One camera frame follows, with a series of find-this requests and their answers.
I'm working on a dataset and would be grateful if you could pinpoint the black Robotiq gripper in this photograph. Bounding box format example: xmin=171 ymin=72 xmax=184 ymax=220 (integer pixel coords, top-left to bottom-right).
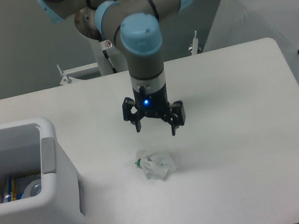
xmin=122 ymin=84 xmax=186 ymax=135

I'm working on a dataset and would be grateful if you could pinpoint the white wrapper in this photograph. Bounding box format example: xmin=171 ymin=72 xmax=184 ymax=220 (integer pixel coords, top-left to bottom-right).
xmin=135 ymin=150 xmax=178 ymax=180
xmin=21 ymin=179 xmax=42 ymax=199

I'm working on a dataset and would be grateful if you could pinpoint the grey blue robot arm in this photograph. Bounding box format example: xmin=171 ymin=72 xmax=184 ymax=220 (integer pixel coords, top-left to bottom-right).
xmin=37 ymin=0 xmax=193 ymax=131

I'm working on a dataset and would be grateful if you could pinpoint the white plastic trash can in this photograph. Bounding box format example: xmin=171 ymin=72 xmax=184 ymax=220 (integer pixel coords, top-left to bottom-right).
xmin=0 ymin=117 xmax=86 ymax=224

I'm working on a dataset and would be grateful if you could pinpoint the blue yellow package in bin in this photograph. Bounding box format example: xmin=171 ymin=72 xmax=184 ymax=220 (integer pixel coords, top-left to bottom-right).
xmin=3 ymin=173 xmax=41 ymax=203

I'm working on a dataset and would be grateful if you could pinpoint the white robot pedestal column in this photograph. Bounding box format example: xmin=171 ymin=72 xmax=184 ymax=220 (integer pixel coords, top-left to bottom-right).
xmin=71 ymin=0 xmax=131 ymax=79

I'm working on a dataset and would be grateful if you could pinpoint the white metal base frame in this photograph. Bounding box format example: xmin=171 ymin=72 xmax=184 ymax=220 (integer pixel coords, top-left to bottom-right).
xmin=56 ymin=31 xmax=203 ymax=86

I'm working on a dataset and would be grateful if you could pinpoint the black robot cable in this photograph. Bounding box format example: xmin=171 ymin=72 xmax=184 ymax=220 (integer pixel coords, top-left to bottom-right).
xmin=96 ymin=29 xmax=118 ymax=76

